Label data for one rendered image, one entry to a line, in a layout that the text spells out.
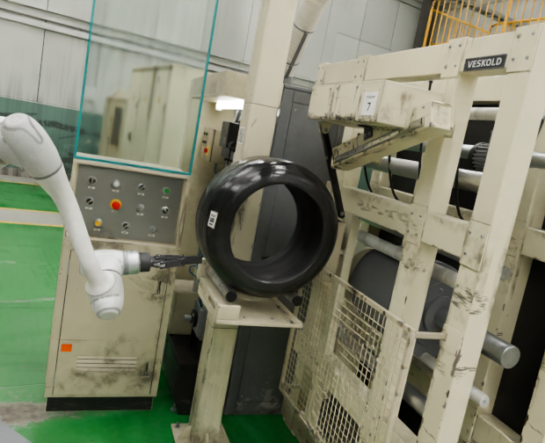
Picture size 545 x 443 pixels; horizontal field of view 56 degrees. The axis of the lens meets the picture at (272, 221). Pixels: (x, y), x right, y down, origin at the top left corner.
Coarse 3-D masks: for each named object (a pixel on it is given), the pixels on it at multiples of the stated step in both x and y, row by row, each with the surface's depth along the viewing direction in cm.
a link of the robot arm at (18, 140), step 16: (0, 128) 143; (16, 128) 141; (32, 128) 144; (0, 144) 145; (16, 144) 143; (32, 144) 144; (48, 144) 149; (16, 160) 148; (32, 160) 147; (48, 160) 150; (32, 176) 152
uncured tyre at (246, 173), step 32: (256, 160) 200; (224, 192) 190; (320, 192) 200; (224, 224) 190; (320, 224) 224; (224, 256) 193; (288, 256) 230; (320, 256) 206; (256, 288) 200; (288, 288) 205
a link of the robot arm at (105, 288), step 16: (48, 176) 152; (64, 176) 158; (48, 192) 159; (64, 192) 160; (64, 208) 163; (64, 224) 166; (80, 224) 165; (80, 240) 165; (80, 256) 166; (96, 272) 169; (112, 272) 181; (96, 288) 171; (112, 288) 173; (96, 304) 171; (112, 304) 172
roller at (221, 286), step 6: (210, 270) 224; (210, 276) 222; (216, 276) 215; (216, 282) 211; (222, 282) 207; (222, 288) 203; (228, 288) 200; (222, 294) 203; (228, 294) 197; (234, 294) 198; (228, 300) 197; (234, 300) 198
